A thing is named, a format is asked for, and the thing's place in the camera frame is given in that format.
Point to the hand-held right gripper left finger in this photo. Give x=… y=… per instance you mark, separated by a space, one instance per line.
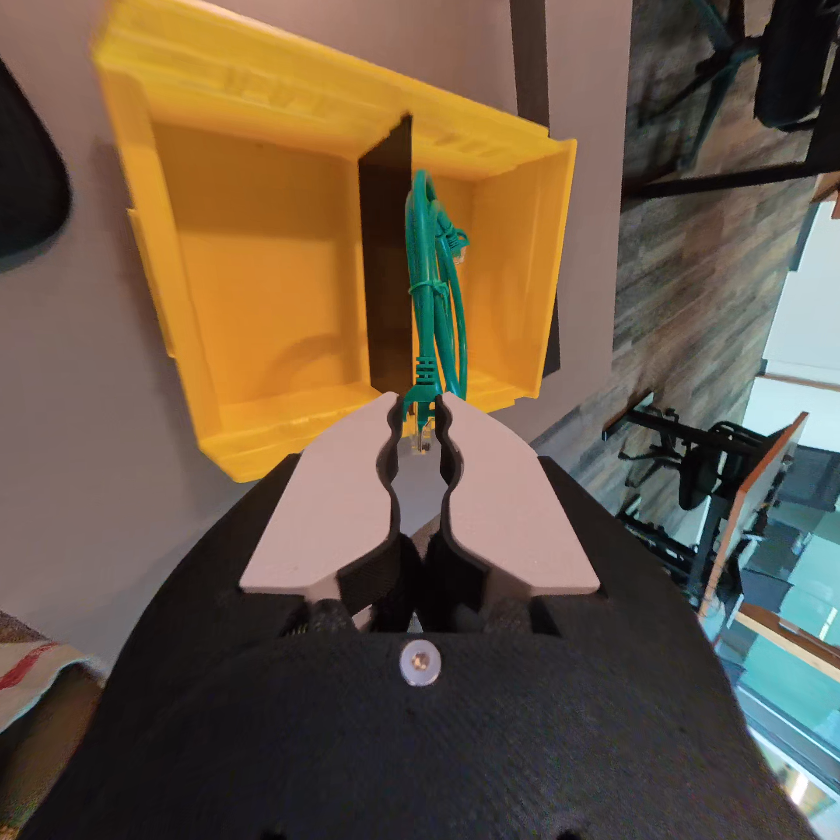
x=328 y=518

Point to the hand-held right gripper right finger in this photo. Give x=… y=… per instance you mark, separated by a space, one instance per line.
x=512 y=518

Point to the yellow plastic bin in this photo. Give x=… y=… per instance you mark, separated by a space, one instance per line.
x=262 y=262

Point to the grey desk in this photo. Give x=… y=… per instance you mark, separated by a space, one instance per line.
x=65 y=394

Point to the wooden office table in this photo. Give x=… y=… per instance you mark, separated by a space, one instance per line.
x=754 y=492

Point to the dark bin divider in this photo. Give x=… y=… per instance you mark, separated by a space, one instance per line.
x=387 y=262

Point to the person's beige sweater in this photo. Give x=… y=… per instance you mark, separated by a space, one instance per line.
x=26 y=656

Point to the black wrist rest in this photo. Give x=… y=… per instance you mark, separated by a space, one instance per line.
x=26 y=164

